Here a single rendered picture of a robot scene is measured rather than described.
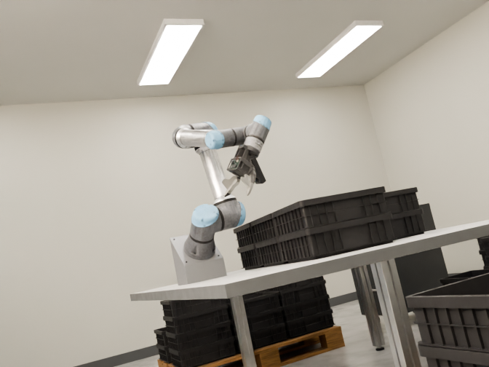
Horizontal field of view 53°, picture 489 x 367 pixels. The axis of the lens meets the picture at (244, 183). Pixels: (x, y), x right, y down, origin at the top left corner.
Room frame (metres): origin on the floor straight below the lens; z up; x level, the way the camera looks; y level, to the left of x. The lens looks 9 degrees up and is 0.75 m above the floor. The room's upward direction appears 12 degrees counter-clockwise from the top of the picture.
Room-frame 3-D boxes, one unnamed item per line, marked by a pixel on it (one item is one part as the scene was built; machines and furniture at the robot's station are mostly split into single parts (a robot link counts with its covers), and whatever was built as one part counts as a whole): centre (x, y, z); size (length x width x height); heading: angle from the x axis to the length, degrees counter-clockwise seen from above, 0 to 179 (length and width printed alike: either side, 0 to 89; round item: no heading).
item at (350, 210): (2.09, -0.33, 0.87); 0.40 x 0.30 x 0.11; 110
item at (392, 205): (2.51, -0.60, 0.87); 0.40 x 0.30 x 0.11; 110
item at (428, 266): (4.18, -1.09, 0.45); 0.62 x 0.45 x 0.90; 114
